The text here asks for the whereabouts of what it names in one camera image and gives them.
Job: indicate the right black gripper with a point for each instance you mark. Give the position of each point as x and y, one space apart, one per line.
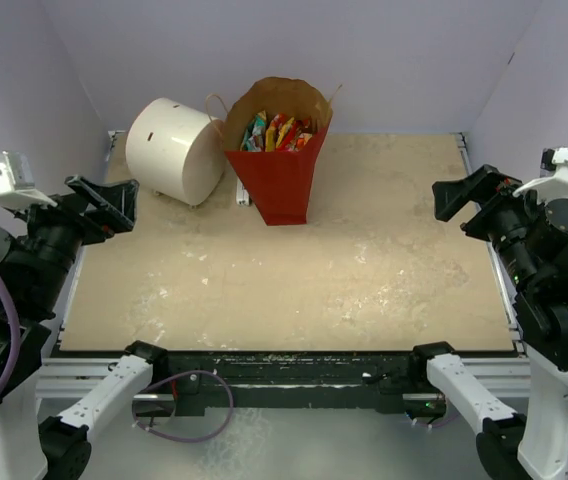
488 186

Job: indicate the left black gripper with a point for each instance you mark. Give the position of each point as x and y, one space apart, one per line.
115 209

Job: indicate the red paper bag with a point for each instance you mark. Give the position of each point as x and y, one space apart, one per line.
278 182

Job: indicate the colourful candy packet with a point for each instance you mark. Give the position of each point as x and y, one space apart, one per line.
286 133

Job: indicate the teal candy packet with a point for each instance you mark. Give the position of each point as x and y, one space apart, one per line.
254 135

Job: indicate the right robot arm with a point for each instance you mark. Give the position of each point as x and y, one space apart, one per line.
512 445

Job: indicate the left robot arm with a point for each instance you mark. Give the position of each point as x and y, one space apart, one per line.
33 270

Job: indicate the white cylinder container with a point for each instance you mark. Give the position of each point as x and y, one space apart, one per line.
176 150

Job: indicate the small white block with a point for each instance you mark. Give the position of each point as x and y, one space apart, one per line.
242 194

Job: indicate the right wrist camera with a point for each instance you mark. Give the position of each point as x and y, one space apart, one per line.
559 172

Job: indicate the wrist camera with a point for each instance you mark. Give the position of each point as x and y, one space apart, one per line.
559 172
17 186

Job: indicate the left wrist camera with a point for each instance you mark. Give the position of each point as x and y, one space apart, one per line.
17 186

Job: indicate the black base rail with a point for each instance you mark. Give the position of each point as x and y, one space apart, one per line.
386 382

